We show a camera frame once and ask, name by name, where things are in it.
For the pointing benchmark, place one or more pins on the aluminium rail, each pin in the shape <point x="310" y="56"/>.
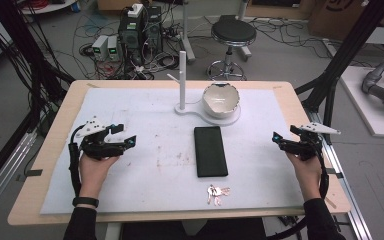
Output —
<point x="3" y="170"/>
<point x="343" y="186"/>

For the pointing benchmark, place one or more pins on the bunch of keys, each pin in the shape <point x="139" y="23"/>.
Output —
<point x="215" y="192"/>

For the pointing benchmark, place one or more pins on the white key stand with hook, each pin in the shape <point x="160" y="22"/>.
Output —
<point x="182" y="90"/>

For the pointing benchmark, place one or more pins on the black round stool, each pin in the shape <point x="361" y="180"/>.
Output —
<point x="233" y="31"/>

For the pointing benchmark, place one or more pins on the grey power supply unit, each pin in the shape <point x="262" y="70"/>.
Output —
<point x="113" y="48"/>
<point x="100" y="46"/>

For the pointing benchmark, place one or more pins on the black computer tower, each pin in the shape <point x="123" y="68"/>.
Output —
<point x="131" y="38"/>

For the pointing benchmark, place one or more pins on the cardboard box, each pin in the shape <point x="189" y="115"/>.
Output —
<point x="333" y="20"/>

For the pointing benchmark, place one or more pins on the white power adapter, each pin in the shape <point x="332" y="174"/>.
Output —
<point x="135" y="10"/>

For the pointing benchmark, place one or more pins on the white table mat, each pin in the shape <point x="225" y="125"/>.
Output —
<point x="153" y="180"/>

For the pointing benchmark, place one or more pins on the person's right hand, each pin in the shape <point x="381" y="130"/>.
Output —
<point x="310" y="178"/>

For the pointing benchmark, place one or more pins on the black wristband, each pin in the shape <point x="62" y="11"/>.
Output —
<point x="85" y="201"/>

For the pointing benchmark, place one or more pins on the person's left hand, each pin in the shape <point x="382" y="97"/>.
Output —
<point x="91" y="175"/>

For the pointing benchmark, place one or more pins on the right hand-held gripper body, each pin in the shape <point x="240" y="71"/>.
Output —
<point x="308" y="146"/>

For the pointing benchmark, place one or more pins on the white floor platform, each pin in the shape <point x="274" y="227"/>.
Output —
<point x="360" y="100"/>

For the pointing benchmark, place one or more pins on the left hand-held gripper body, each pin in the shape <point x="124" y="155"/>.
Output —
<point x="96" y="148"/>

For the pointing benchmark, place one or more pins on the white bowl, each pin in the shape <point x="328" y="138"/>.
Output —
<point x="220" y="100"/>

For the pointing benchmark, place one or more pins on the white metal stand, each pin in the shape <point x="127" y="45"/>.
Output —
<point x="186" y="36"/>

